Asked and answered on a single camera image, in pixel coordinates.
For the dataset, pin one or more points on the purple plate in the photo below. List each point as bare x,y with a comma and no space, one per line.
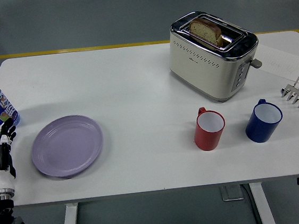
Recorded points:
67,146

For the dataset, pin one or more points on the red mug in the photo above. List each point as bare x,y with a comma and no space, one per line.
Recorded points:
208,128

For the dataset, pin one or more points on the cream chrome toaster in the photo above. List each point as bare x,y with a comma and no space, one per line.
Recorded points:
211,62

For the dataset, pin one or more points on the brown bread slice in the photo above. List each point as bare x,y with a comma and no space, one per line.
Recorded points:
206,31

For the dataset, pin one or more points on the blue mug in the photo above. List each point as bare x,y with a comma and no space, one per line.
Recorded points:
263,121

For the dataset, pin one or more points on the white paper sheet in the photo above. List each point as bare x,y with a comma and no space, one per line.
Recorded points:
283,63

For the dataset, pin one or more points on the grey table bracket box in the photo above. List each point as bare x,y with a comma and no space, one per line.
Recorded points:
232,192

